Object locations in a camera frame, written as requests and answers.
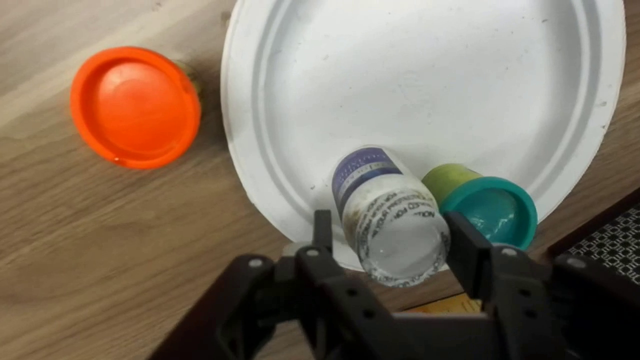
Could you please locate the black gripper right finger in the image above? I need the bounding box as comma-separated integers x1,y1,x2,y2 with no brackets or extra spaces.
446,211,494,299

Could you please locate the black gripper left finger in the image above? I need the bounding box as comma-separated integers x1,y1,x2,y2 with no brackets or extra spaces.
311,210,332,252

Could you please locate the small tub teal lid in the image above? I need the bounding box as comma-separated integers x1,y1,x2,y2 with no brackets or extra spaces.
421,162,537,249

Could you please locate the white bottle blue label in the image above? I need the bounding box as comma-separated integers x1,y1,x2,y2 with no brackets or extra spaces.
332,147,449,288

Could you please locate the small tub orange lid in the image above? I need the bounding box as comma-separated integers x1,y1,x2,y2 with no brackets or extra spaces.
68,46,201,170

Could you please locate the white paper plate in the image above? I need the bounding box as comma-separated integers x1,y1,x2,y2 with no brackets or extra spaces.
220,0,625,241

